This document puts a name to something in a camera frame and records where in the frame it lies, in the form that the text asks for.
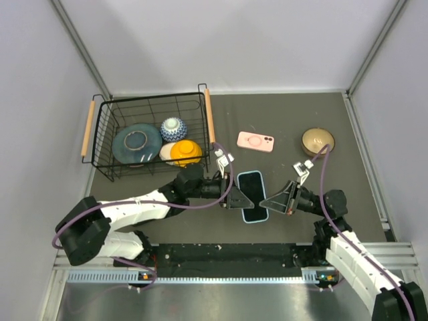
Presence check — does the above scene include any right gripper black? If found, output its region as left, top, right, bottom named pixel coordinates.
left=259, top=180, right=327, bottom=217

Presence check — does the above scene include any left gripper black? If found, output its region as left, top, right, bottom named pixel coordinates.
left=187, top=172, right=253, bottom=209

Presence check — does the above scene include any teal smartphone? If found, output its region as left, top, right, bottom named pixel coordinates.
left=238, top=172, right=268, bottom=222

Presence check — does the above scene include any light blue phone case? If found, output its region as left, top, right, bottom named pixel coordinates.
left=236, top=170, right=270, bottom=224

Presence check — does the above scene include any pink phone case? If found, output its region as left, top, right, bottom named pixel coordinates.
left=237, top=131, right=274, bottom=152

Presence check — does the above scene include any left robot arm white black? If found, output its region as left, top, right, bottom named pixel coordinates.
left=52, top=163, right=254, bottom=266

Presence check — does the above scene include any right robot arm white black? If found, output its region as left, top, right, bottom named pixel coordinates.
left=260, top=181, right=427, bottom=320

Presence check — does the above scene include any yellow bowl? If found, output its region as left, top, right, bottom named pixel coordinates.
left=170, top=140, right=203, bottom=167

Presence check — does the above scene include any gold brown bowl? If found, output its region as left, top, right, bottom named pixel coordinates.
left=301, top=128, right=335, bottom=156

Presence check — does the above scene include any cream white bowl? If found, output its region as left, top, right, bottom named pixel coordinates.
left=159, top=142, right=175, bottom=166

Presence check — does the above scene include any blue white patterned bowl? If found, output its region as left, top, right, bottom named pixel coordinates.
left=160, top=117, right=187, bottom=142

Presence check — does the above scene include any dark blue ceramic plate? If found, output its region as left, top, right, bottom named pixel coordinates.
left=112, top=123, right=163, bottom=165

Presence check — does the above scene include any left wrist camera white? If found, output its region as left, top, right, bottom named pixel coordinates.
left=215, top=149, right=234, bottom=178

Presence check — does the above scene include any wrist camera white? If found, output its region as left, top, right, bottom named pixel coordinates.
left=293, top=160, right=314, bottom=185
left=215, top=149, right=234, bottom=178

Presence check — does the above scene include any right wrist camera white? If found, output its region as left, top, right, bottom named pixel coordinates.
left=293, top=160, right=314, bottom=185

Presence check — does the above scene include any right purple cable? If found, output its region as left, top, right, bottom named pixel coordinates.
left=310, top=143, right=417, bottom=321

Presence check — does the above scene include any purple cable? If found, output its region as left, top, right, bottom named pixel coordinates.
left=52, top=142, right=235, bottom=292
left=310, top=143, right=417, bottom=321

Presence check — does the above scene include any white slotted cable duct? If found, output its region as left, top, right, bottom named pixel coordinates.
left=66, top=269, right=339, bottom=285

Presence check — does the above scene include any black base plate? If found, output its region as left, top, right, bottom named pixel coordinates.
left=132, top=243, right=328, bottom=277

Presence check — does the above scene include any right wooden basket handle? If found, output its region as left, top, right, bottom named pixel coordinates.
left=204, top=88, right=216, bottom=144

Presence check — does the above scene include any wooden basket handle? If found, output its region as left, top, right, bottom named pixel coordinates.
left=204, top=88, right=216, bottom=144
left=81, top=99, right=96, bottom=158

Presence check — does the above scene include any black wire basket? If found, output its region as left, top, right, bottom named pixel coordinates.
left=80, top=84, right=213, bottom=181

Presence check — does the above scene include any left wooden basket handle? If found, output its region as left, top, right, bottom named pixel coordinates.
left=81, top=99, right=96, bottom=158

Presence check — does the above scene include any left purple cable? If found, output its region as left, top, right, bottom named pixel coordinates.
left=52, top=142, right=235, bottom=292

